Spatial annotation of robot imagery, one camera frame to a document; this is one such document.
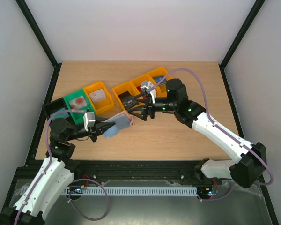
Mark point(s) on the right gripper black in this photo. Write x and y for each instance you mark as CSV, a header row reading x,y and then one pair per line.
x,y
150,108

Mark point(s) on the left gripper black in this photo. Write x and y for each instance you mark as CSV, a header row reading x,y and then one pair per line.
x,y
99,130

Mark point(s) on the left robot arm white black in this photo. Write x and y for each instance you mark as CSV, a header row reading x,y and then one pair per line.
x,y
35,204

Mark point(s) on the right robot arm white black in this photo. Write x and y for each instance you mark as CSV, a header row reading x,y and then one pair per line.
x,y
247,160

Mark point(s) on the black card stack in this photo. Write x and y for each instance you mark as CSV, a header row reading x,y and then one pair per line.
x,y
127,100

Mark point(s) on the blue card stack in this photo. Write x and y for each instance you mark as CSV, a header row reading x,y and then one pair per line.
x,y
160,79

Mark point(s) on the red white card stack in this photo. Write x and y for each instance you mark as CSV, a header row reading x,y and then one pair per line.
x,y
78,103

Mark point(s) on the teal card stack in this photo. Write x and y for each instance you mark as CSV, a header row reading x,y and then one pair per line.
x,y
60,114

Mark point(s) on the yellow bin single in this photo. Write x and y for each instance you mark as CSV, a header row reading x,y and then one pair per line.
x,y
102,106

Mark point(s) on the yellow triple bin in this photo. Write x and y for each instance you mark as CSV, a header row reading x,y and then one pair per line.
x,y
133,86

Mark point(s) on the green bin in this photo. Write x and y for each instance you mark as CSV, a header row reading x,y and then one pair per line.
x,y
78,117

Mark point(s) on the black bin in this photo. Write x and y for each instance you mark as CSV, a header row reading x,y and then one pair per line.
x,y
54,106

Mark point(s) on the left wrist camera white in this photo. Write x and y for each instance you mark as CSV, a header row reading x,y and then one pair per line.
x,y
89,120

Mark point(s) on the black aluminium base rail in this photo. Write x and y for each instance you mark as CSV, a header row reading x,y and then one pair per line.
x,y
183,172

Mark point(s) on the light blue cable duct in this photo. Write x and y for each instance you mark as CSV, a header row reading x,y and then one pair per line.
x,y
137,191

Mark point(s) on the left black frame post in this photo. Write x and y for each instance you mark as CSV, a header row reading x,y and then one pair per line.
x,y
36,30

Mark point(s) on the black frame post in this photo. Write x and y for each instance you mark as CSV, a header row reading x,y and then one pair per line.
x,y
242,32
36,30

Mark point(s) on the right black frame post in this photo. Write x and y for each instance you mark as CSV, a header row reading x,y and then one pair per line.
x,y
242,32

